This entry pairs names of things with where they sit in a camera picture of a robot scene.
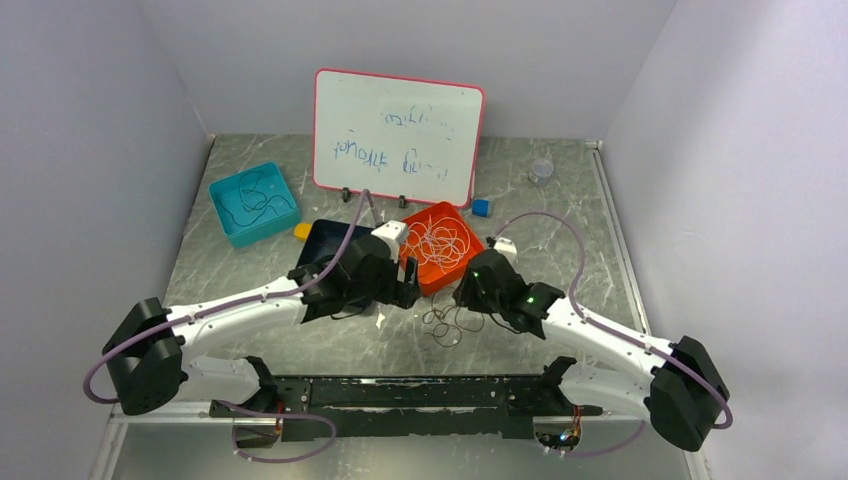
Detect red framed whiteboard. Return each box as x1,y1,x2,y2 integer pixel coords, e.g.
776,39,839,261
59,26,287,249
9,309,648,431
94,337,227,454
313,68,486,208

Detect teal plastic bin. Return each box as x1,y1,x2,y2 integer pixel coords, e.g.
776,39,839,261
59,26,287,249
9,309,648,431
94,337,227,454
208,162,301,249

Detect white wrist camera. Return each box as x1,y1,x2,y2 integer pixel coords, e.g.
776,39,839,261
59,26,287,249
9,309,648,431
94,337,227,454
486,237,518,264
371,220,409,263

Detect navy blue tray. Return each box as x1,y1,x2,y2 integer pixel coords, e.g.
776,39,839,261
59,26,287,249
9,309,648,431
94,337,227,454
295,219,349,267

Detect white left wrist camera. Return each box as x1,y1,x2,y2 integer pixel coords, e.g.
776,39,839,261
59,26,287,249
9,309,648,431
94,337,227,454
371,220,409,263

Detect clear plastic cup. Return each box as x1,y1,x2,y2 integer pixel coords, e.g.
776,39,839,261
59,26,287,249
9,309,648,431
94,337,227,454
527,158,555,187

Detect blue cube block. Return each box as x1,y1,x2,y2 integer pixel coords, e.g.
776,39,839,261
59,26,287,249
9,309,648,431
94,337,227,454
471,198,493,218

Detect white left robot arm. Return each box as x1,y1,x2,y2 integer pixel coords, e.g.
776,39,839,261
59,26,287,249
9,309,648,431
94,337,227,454
102,221,421,416

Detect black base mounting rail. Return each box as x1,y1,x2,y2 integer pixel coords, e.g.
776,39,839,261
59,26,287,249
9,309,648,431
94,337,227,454
242,374,602,442

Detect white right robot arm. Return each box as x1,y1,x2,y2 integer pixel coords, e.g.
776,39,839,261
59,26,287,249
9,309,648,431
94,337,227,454
453,249,731,452

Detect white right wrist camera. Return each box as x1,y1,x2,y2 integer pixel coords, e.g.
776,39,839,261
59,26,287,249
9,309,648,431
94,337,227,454
486,237,518,264

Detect white thin cable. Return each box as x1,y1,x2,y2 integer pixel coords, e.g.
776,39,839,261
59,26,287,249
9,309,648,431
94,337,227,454
400,215,473,272

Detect orange plastic bin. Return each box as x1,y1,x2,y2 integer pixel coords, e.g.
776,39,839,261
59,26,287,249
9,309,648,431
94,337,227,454
400,202,484,297

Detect yellow block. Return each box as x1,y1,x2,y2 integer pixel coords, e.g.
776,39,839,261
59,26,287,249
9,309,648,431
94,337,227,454
293,222,312,242

